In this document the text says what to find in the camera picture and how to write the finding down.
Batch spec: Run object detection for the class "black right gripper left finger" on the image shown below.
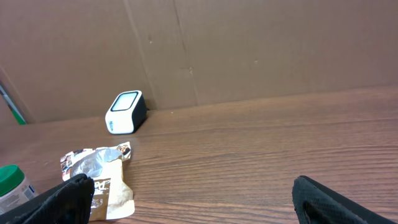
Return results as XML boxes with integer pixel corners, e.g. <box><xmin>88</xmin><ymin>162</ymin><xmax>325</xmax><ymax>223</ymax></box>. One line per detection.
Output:
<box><xmin>1</xmin><ymin>174</ymin><xmax>95</xmax><ymax>224</ymax></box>

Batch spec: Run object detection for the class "green lid jar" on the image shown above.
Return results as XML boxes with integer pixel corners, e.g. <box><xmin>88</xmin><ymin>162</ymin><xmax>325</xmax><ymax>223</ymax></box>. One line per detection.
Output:
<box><xmin>0</xmin><ymin>164</ymin><xmax>39</xmax><ymax>215</ymax></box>

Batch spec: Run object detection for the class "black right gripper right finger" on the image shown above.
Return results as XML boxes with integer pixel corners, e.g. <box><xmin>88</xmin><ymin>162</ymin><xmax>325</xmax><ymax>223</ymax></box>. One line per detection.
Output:
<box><xmin>292</xmin><ymin>175</ymin><xmax>395</xmax><ymax>224</ymax></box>

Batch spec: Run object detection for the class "beige brown snack pouch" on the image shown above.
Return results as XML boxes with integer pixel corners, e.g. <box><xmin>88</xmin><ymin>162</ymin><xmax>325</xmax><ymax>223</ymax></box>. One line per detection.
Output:
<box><xmin>60</xmin><ymin>141</ymin><xmax>135</xmax><ymax>221</ymax></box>

